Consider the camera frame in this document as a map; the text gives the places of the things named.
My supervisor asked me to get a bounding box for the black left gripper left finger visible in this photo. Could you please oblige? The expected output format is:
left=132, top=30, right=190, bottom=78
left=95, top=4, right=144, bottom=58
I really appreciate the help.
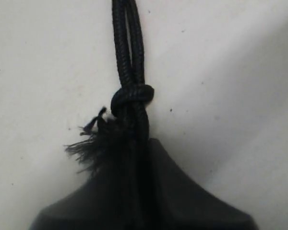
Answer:
left=30, top=166, right=134, bottom=230

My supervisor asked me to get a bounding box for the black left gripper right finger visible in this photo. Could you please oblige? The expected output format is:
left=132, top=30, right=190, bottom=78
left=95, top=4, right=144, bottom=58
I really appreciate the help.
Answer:
left=148, top=138, right=256, bottom=230

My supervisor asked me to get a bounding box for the black cord with frayed knot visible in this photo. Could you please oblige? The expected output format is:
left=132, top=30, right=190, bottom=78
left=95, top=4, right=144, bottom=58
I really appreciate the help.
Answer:
left=63, top=0, right=156, bottom=230

